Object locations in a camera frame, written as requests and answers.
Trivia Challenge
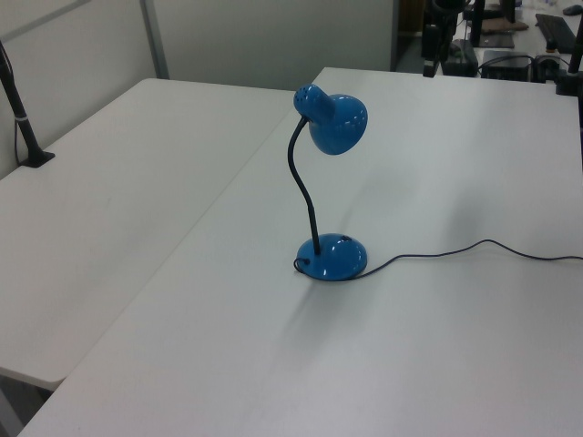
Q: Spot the grey partition post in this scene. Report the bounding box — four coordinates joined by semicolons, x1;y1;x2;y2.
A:
139;0;171;80

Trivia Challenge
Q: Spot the black clamped camera pole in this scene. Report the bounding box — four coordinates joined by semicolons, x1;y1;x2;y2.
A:
0;38;57;171

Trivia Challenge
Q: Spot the black lamp power cable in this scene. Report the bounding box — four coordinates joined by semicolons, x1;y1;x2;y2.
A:
291;239;583;281

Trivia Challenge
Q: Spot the blue desk lamp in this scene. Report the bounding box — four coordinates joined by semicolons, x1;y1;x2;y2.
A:
291;83;370;282

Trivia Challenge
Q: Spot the brown flat object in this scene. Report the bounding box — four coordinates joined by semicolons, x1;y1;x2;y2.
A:
481;16;530;34

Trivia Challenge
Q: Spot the black computer box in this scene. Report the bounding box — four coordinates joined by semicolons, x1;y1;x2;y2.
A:
481;48;533;82

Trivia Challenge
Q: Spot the black keyboard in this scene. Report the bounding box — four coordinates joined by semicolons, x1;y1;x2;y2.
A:
534;13;580;52

